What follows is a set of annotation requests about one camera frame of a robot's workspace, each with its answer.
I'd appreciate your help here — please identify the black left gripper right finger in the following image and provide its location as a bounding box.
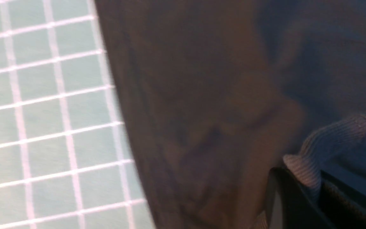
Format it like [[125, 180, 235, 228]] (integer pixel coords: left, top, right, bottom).
[[320, 171, 366, 229]]

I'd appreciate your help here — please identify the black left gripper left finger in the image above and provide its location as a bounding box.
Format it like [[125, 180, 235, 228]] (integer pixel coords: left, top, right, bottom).
[[264, 168, 333, 229]]

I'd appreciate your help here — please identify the dark gray long-sleeve top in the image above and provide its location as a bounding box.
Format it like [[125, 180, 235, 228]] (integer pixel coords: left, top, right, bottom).
[[95, 0, 366, 229]]

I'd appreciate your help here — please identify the green checkered tablecloth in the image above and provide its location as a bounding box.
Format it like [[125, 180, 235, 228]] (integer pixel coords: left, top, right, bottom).
[[0, 0, 155, 229]]

